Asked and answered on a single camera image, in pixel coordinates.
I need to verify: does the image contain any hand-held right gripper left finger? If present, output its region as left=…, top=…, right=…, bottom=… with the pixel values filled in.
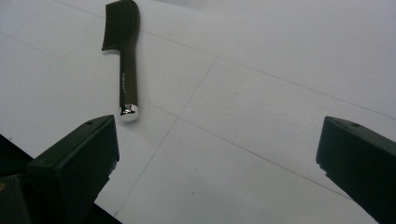
left=26, top=114, right=120, bottom=224

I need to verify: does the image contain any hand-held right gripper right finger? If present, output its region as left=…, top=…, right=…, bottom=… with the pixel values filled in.
left=315, top=116, right=396, bottom=224

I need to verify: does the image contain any black comb with chrome tip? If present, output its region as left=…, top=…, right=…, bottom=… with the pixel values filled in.
left=101, top=0, right=141, bottom=122

